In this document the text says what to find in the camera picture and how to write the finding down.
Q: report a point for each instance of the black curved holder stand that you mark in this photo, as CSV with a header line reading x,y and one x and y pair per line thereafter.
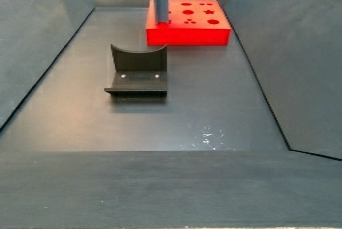
x,y
140,71

